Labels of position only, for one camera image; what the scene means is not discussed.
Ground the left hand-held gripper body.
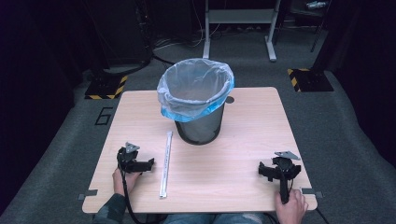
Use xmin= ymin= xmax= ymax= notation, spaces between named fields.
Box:
xmin=116 ymin=142 xmax=141 ymax=174

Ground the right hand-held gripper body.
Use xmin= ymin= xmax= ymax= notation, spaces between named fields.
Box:
xmin=272 ymin=150 xmax=303 ymax=205

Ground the long white paper packet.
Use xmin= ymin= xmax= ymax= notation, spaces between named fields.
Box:
xmin=159 ymin=130 xmax=174 ymax=199

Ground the dark mesh trash can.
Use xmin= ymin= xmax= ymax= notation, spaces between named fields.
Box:
xmin=174 ymin=104 xmax=226 ymax=147

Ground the translucent blue trash bag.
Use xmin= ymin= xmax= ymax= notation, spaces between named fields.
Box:
xmin=156 ymin=57 xmax=235 ymax=123

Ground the person's left hand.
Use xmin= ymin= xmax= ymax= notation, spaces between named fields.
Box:
xmin=112 ymin=167 xmax=142 ymax=197

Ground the person's right hand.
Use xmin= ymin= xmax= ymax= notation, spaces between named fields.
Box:
xmin=274 ymin=189 xmax=309 ymax=224

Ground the grey tape piece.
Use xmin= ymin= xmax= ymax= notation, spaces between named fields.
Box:
xmin=300 ymin=187 xmax=324 ymax=199
xmin=77 ymin=189 xmax=99 ymax=202

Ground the person's right leg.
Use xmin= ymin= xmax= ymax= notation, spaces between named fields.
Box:
xmin=214 ymin=212 xmax=266 ymax=224

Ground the person's leg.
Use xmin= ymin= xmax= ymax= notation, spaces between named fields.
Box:
xmin=163 ymin=213 xmax=217 ymax=224
xmin=214 ymin=212 xmax=266 ymax=224

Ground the person's left leg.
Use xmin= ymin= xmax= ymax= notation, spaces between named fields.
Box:
xmin=163 ymin=213 xmax=217 ymax=224

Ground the black yellow striped floor plate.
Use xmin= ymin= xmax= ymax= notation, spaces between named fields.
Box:
xmin=287 ymin=67 xmax=335 ymax=93
xmin=84 ymin=73 xmax=129 ymax=101

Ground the black cabinet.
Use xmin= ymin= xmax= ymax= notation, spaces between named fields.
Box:
xmin=89 ymin=0 xmax=154 ymax=69

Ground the pale plastic object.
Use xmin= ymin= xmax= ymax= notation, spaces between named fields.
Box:
xmin=305 ymin=0 xmax=329 ymax=10

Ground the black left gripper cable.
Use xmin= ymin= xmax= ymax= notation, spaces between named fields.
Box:
xmin=117 ymin=149 xmax=143 ymax=224

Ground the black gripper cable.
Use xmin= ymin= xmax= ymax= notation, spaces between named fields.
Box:
xmin=313 ymin=206 xmax=332 ymax=224
xmin=117 ymin=149 xmax=143 ymax=224

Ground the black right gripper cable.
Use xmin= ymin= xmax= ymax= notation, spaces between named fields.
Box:
xmin=313 ymin=206 xmax=332 ymax=224

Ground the white floor cable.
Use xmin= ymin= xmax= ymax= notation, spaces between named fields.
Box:
xmin=153 ymin=29 xmax=207 ymax=51

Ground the white metal desk frame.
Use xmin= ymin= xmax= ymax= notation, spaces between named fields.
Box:
xmin=202 ymin=0 xmax=283 ymax=63

